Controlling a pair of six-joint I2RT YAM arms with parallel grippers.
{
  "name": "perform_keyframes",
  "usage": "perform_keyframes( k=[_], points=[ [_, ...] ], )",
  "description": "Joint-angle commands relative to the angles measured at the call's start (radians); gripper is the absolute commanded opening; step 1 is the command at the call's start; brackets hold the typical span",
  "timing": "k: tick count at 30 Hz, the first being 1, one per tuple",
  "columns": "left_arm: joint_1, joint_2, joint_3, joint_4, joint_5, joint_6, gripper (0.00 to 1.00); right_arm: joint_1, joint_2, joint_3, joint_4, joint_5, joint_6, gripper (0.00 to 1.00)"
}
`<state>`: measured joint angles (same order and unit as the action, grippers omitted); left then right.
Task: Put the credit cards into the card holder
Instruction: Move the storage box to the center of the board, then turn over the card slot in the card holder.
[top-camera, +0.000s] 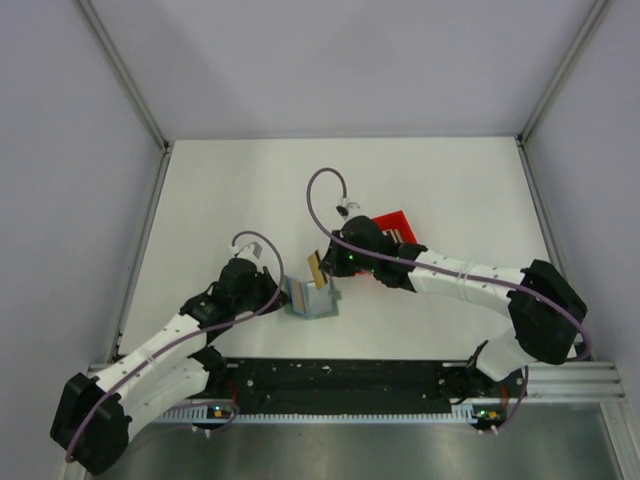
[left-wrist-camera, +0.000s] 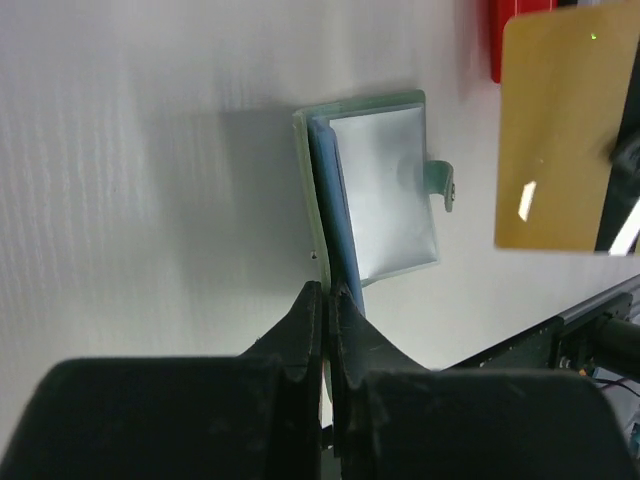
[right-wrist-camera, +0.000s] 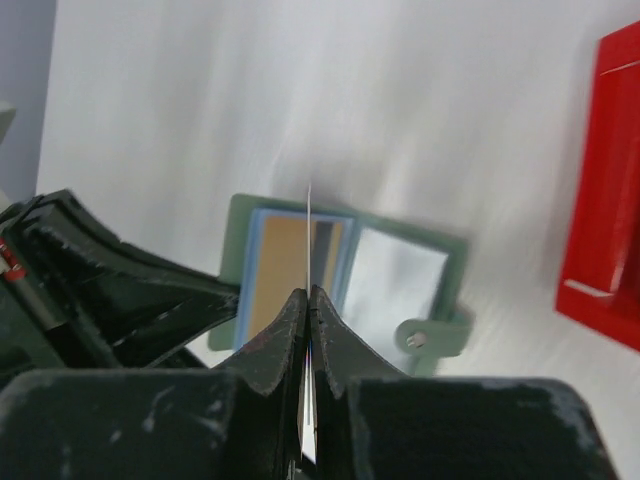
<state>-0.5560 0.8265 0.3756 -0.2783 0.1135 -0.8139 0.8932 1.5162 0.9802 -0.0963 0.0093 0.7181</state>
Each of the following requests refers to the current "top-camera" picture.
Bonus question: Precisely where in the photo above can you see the red plastic card tray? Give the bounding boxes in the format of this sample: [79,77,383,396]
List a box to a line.
[373,210,417,244]

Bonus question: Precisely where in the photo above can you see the green leather card holder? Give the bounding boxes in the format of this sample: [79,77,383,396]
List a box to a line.
[284,276,341,320]

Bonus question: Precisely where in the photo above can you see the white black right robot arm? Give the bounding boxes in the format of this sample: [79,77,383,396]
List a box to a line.
[319,215,587,396]

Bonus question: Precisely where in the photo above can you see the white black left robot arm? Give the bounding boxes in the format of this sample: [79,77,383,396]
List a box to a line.
[50,258,288,475]

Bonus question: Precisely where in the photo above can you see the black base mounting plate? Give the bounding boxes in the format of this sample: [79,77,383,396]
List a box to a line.
[207,358,523,415]

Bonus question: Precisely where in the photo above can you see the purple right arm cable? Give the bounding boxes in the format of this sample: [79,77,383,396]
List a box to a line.
[305,167,592,435]

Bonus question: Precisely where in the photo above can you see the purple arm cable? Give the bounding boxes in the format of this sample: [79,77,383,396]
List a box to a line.
[305,167,592,435]
[64,230,284,464]

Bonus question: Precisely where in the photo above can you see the white slotted cable duct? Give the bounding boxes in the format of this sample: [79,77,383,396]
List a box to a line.
[155,404,209,423]

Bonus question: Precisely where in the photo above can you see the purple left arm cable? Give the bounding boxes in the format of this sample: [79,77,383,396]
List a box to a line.
[64,230,284,464]

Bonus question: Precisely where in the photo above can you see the aluminium frame rail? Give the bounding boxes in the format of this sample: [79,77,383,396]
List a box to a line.
[525,362,626,403]

